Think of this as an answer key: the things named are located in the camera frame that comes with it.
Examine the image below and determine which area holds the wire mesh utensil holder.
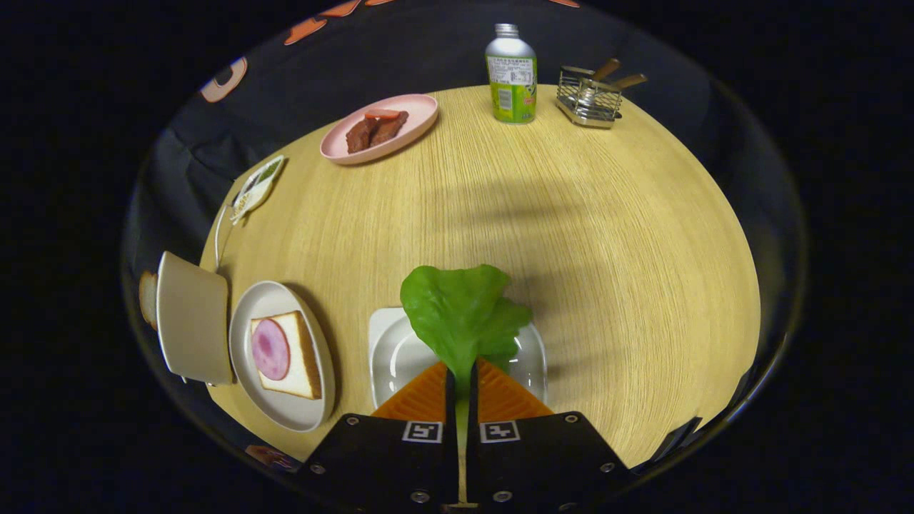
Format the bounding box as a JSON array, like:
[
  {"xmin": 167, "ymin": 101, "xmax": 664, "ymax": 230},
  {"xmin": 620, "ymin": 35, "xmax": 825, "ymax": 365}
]
[{"xmin": 556, "ymin": 66, "xmax": 623, "ymax": 129}]

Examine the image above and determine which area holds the white divided dish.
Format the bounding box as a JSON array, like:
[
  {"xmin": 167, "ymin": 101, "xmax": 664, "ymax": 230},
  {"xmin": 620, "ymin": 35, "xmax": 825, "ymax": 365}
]
[{"xmin": 230, "ymin": 155, "xmax": 288, "ymax": 226}]

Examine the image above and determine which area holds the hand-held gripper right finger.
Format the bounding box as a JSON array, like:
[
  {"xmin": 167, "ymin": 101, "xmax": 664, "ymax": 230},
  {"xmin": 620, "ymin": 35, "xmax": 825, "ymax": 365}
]
[{"xmin": 468, "ymin": 359, "xmax": 633, "ymax": 514}]

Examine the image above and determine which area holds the brown meat slice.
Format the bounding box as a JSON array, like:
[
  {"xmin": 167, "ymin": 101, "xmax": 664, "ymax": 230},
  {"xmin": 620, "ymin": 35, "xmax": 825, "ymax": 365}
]
[
  {"xmin": 346, "ymin": 116, "xmax": 379, "ymax": 154},
  {"xmin": 369, "ymin": 110, "xmax": 410, "ymax": 148}
]

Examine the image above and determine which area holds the pink oval plate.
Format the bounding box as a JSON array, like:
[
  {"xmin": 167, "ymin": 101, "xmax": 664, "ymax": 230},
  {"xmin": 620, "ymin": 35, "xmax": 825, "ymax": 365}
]
[{"xmin": 319, "ymin": 94, "xmax": 439, "ymax": 166}]

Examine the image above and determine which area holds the pink ham slice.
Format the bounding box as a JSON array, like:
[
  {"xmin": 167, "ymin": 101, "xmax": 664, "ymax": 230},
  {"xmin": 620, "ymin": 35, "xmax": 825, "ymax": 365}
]
[{"xmin": 251, "ymin": 318, "xmax": 291, "ymax": 381}]

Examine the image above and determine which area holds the white round plate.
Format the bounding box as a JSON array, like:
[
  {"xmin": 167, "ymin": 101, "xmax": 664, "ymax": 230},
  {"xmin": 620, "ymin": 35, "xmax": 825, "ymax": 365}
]
[{"xmin": 228, "ymin": 281, "xmax": 336, "ymax": 433}]

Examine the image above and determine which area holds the green label metal bottle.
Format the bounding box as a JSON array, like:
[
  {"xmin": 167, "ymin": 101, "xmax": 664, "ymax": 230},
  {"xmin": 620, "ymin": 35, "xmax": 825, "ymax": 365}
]
[{"xmin": 485, "ymin": 23, "xmax": 538, "ymax": 125}]

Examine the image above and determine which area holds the white bread slice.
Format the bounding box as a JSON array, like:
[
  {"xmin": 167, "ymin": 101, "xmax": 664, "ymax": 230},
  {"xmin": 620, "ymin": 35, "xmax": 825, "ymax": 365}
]
[{"xmin": 250, "ymin": 311, "xmax": 323, "ymax": 400}]

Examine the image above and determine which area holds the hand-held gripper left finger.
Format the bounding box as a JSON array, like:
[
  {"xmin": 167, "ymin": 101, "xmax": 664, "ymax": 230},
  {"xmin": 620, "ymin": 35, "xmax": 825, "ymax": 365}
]
[{"xmin": 296, "ymin": 361, "xmax": 458, "ymax": 514}]

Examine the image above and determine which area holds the green lettuce leaf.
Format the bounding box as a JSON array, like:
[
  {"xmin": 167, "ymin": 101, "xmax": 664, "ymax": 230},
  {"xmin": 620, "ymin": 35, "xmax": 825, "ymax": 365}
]
[{"xmin": 400, "ymin": 264, "xmax": 533, "ymax": 508}]

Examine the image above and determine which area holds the white square plate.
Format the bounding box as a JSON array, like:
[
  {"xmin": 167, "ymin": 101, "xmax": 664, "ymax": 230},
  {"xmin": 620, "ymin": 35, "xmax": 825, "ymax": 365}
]
[{"xmin": 368, "ymin": 307, "xmax": 549, "ymax": 409}]

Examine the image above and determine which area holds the beige toaster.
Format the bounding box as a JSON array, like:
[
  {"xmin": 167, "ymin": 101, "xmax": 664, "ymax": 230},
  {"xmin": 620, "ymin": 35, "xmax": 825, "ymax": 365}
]
[{"xmin": 156, "ymin": 251, "xmax": 235, "ymax": 386}]

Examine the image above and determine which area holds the white power cable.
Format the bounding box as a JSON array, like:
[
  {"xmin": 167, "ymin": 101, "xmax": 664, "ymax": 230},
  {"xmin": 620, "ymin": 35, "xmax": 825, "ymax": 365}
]
[{"xmin": 213, "ymin": 203, "xmax": 233, "ymax": 273}]

